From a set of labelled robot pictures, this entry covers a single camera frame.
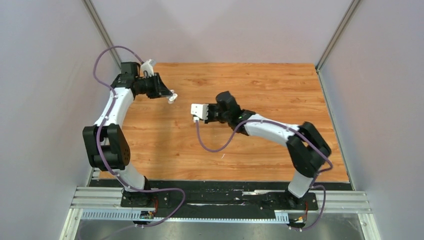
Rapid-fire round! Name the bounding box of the aluminium frame post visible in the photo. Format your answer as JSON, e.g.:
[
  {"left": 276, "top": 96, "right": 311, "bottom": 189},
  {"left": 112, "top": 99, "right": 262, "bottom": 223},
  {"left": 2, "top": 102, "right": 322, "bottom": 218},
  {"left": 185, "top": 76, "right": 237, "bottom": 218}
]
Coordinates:
[
  {"left": 82, "top": 0, "right": 121, "bottom": 69},
  {"left": 315, "top": 0, "right": 363, "bottom": 73}
]

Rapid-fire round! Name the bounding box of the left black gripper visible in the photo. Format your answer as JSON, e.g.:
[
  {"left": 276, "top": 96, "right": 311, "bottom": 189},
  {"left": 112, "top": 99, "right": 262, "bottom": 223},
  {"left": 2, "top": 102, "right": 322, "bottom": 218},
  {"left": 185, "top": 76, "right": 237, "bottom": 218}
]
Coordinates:
[{"left": 135, "top": 72, "right": 173, "bottom": 100}]

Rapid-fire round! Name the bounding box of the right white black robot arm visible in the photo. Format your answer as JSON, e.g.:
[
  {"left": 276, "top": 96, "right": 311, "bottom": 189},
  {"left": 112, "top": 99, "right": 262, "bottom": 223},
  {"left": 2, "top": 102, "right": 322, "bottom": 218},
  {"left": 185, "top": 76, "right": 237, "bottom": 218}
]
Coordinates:
[{"left": 190, "top": 91, "right": 333, "bottom": 209}]

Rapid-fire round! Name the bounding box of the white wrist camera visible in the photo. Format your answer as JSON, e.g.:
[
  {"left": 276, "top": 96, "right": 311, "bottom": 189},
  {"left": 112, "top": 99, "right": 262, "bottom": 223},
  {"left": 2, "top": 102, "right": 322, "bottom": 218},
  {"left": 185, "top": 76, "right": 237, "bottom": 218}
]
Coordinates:
[
  {"left": 190, "top": 103, "right": 209, "bottom": 123},
  {"left": 140, "top": 59, "right": 156, "bottom": 78}
]

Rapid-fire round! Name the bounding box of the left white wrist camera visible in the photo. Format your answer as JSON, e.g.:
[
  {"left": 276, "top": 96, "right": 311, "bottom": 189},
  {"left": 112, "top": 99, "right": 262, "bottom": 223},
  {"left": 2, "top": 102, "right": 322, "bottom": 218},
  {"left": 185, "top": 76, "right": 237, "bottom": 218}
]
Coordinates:
[{"left": 140, "top": 59, "right": 156, "bottom": 78}]

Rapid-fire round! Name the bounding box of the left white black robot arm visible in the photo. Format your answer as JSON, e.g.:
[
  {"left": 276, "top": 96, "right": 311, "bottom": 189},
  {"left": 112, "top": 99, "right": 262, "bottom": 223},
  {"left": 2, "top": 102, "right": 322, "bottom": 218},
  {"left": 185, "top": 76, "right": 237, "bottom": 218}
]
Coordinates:
[{"left": 82, "top": 59, "right": 178, "bottom": 207}]

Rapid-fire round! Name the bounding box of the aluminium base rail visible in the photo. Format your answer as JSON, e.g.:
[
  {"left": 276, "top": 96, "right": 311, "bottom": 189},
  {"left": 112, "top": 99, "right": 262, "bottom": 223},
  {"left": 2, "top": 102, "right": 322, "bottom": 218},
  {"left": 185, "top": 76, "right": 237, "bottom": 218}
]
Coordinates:
[{"left": 70, "top": 187, "right": 372, "bottom": 214}]

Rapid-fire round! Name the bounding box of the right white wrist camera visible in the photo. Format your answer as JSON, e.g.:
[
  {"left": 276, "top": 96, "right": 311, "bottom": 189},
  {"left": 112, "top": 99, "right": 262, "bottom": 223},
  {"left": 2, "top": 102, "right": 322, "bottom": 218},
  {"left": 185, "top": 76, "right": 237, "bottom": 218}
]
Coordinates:
[{"left": 190, "top": 103, "right": 209, "bottom": 123}]

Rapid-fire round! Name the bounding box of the right aluminium frame post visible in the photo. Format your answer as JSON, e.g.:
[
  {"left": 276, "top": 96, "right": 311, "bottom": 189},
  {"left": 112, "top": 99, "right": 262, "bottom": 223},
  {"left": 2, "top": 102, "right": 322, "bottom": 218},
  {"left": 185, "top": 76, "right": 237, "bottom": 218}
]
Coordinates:
[{"left": 315, "top": 0, "right": 363, "bottom": 73}]

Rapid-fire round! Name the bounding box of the white slotted cable duct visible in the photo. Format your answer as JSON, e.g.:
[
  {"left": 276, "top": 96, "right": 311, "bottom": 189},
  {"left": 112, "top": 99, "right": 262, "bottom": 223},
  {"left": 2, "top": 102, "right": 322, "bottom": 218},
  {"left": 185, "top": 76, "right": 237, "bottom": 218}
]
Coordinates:
[{"left": 80, "top": 209, "right": 290, "bottom": 224}]

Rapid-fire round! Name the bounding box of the left aluminium frame post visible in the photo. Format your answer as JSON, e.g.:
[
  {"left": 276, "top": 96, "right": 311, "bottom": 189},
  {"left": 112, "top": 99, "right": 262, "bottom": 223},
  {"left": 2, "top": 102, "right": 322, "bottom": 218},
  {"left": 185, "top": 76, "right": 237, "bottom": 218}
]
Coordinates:
[{"left": 82, "top": 0, "right": 121, "bottom": 69}]

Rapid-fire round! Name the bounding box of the white earbud charging case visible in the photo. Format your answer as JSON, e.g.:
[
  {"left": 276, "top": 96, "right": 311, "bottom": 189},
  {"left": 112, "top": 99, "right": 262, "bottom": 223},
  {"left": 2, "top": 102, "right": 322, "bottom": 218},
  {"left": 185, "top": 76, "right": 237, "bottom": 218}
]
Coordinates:
[{"left": 166, "top": 89, "right": 178, "bottom": 104}]

